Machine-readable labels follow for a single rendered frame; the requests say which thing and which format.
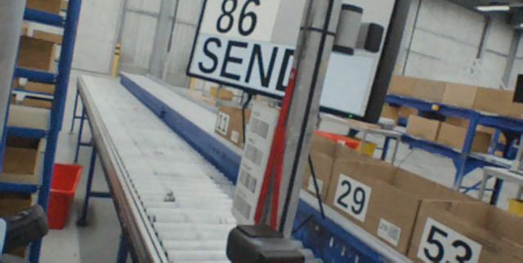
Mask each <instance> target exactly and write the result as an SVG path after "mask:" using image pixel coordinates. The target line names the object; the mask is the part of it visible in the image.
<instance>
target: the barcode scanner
mask: <svg viewBox="0 0 523 263"><path fill-rule="evenodd" d="M226 257H227V258H228V260H229V261H230V262H231V263H305V261H306V258H305V255H304V254H302V253H301V252H299V251H298V250H297V248H296V247H295V246H294V245H293V244H292V243H290V242H289V241H287V240H286V239H284V235H283V234H281V233H280V232H278V231H277V230H274V229H273V228H271V227H270V226H268V225H236V226H235V227H233V228H232V229H231V230H230V231H229V233H228V236H227V242H226Z"/></svg>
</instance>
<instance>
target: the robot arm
mask: <svg viewBox="0 0 523 263"><path fill-rule="evenodd" d="M25 1H26V0H0V143H1V138H2V129H3V125H4V120H5V115H6V111H7V102H8V97H9V92H10V87H11V80H12V74H13V70H14V65H15V60H16V52H17V47H18V42H19V38H20V29H21V25H22V20H23V14H24V10H25ZM48 230H49V228H48V221H47V216H46V215H45V213H44V211H43V209H42V207H41V206H40V205H38V204H35V205H33V206H31V207H27V208H24V209H21V210H19V211H16V212H13V213H12V214H9V215H7V216H4V217H2V218H0V263H31V262H29V261H27V260H25V259H23V258H20V257H18V256H13V255H9V254H5V253H6V252H9V251H13V250H16V249H17V248H19V247H23V246H24V245H26V244H29V243H32V242H33V241H35V240H37V239H39V238H42V237H44V236H46V235H47V233H48Z"/></svg>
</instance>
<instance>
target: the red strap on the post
mask: <svg viewBox="0 0 523 263"><path fill-rule="evenodd" d="M296 74H297V69H295V68H292V67H291V69H290V73H289V76H288V82H287V86H286V89H285V93H284V98H283V102H282V105H281V109H280V112H279V118H278V122H277V125H276V129H275V134H274V137H273V141H272V144H271V147H270V153H269V157H268V160H267V164H266V170H265V173H264V176H263V180H262V183H261V189H260V193H259V196H258V200H257V205H256V209H255V212H254V215H253V220H254V221H255V223H256V224H257V225H258V221H259V218H260V215H261V212H262V207H263V203H264V200H265V196H266V191H267V187H268V184H269V180H270V174H271V171H272V167H273V164H274V161H275V176H274V185H273V194H272V204H271V212H270V227H271V228H273V229H274V230H276V226H277V216H278V207H279V190H280V180H281V171H282V162H283V152H284V134H285V127H283V126H284V120H285V117H286V113H287V110H288V104H289V101H290V97H291V94H292V90H293V84H294V81H295V77H296ZM275 155H276V159H275Z"/></svg>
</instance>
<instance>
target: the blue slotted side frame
mask: <svg viewBox="0 0 523 263"><path fill-rule="evenodd" d="M118 74H120V75H121V76H120V81H119V83H120V84H121V85H122V86H124V87H125V88H126V89H127V90H128V91H129V92H130V93H132V94H133V95H134V96H135V97H136V98H137V99H138V100H139V101H140V102H141V103H142V104H143V105H145V107H147V108H148V109H149V110H151V112H153V113H154V114H155V115H156V116H157V117H159V118H160V113H161V109H162V107H164V108H165V110H164V115H163V123H165V125H167V126H169V127H170V128H171V129H172V130H173V131H174V132H176V133H177V134H178V135H179V136H180V137H181V138H183V140H185V141H186V142H187V143H188V144H189V145H191V147H193V148H194V150H197V152H198V153H200V155H201V156H203V157H204V159H207V160H208V162H209V163H211V164H212V166H215V168H216V169H218V170H219V172H220V173H223V174H224V177H228V179H229V181H232V182H233V184H234V185H237V182H238V179H239V171H240V169H239V167H240V163H241V157H240V156H239V155H238V154H237V153H236V152H234V151H233V150H231V149H230V148H228V147H227V146H225V145H223V144H222V143H221V142H220V141H219V140H217V139H215V138H214V137H213V136H211V135H209V134H208V133H207V132H205V131H204V130H203V129H201V128H200V127H196V126H195V125H194V124H193V123H191V122H190V121H188V120H187V119H186V118H184V117H182V116H181V115H180V114H179V113H177V112H176V111H174V110H173V109H171V108H170V107H168V106H167V105H165V104H164V103H163V102H162V101H161V100H159V99H158V98H156V97H155V96H153V95H152V94H150V93H149V92H148V91H147V90H145V89H144V88H142V87H140V86H139V85H138V84H136V83H135V82H133V81H132V80H131V79H130V78H128V77H126V76H125V75H123V74H122V73H120V72H118ZM124 80H125V81H124ZM153 102H154V103H153ZM177 121H179V122H177ZM200 137H201V138H200ZM210 146H211V148H210ZM214 148H215V149H214ZM213 151H214V153H213ZM217 153H218V154H217ZM221 154H224V156H223V157H221ZM210 157H211V158H210ZM230 162H231V163H230ZM235 164H236V166H235ZM217 165H218V166H217ZM226 169H227V170H226ZM230 175H231V176H230ZM235 178H236V180H235ZM313 212H314V213H315V215H314V216H313V217H312V218H311V219H310V220H309V221H308V222H307V223H305V224H304V226H303V227H302V228H301V229H299V230H298V231H297V232H298V233H297V232H296V233H294V234H293V238H295V241H301V242H302V245H303V247H304V248H305V249H309V250H311V251H312V253H313V256H315V258H320V259H322V262H323V263H333V258H334V263H355V259H356V257H357V256H358V261H357V263H393V262H391V261H389V260H388V259H387V258H386V257H384V256H383V255H381V254H380V253H379V252H378V251H376V250H375V249H373V248H372V247H370V246H368V245H367V244H365V243H363V242H362V241H361V240H359V239H358V238H357V237H355V236H354V235H353V234H351V233H349V232H348V231H346V230H345V229H343V228H342V227H341V226H340V225H338V224H337V223H335V222H334V221H332V220H331V219H330V218H329V217H327V216H325V217H326V219H323V218H322V214H321V212H320V211H319V210H317V209H316V208H313V207H312V206H311V205H309V204H308V203H306V202H305V201H303V200H302V199H300V198H299V199H298V202H297V209H296V212H295V216H294V220H293V226H294V229H296V228H297V227H298V226H299V225H300V224H301V223H302V222H303V221H304V220H305V219H306V218H307V217H308V216H309V215H310V214H312V213H313ZM301 215H302V221H300V220H301ZM311 221H312V224H311ZM310 225H311V229H310ZM318 225H319V226H320V230H319V231H318V230H315V229H316V226H318ZM321 229H322V234H321V237H320V231H321ZM292 231H293V227H292V230H291V232H292ZM302 233H303V239H302ZM326 237H327V238H326ZM331 238H333V241H332V245H331V246H330V242H331ZM312 241H313V246H312V249H311V244H312ZM343 247H345V251H344V253H343V255H342V250H343ZM317 249H318V250H317ZM323 249H324V254H323V257H322V256H321V255H322V251H323ZM327 257H328V258H327Z"/></svg>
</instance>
